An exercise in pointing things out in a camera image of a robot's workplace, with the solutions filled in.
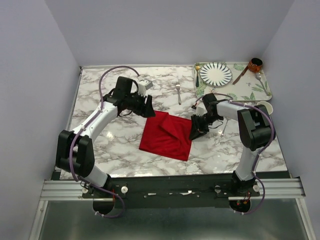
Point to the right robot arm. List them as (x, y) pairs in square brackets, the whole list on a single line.
[(256, 131)]

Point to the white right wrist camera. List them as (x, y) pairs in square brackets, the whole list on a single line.
[(198, 111)]

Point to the striped white plate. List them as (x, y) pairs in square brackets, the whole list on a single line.
[(215, 74)]

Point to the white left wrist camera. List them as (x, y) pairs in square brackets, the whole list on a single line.
[(143, 86)]

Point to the red cloth napkin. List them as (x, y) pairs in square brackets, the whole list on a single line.
[(167, 135)]

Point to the brown handled knife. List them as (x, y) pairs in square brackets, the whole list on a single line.
[(240, 76)]

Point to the aluminium frame rail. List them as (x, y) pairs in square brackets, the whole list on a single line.
[(67, 190)]

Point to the floral serving tray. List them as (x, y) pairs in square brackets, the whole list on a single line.
[(247, 89)]

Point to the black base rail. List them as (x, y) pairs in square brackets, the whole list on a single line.
[(178, 191)]

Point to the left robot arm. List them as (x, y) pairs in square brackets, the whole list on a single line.
[(75, 151)]

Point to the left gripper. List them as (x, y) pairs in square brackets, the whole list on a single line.
[(145, 111)]

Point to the orange black cup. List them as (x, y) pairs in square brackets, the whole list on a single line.
[(255, 65)]

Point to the grey white mug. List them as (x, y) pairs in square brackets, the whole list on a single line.
[(268, 106)]

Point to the silver spoon on tray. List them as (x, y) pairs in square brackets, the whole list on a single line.
[(259, 78)]

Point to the silver fork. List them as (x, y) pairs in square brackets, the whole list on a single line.
[(178, 88)]

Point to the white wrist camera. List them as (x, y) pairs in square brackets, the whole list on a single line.
[(143, 86), (198, 111)]

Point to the gold fork green handle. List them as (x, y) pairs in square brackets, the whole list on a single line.
[(197, 68)]

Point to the silver spoon on table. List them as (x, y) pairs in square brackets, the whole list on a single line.
[(224, 128)]

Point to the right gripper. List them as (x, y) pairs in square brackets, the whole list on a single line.
[(197, 130)]

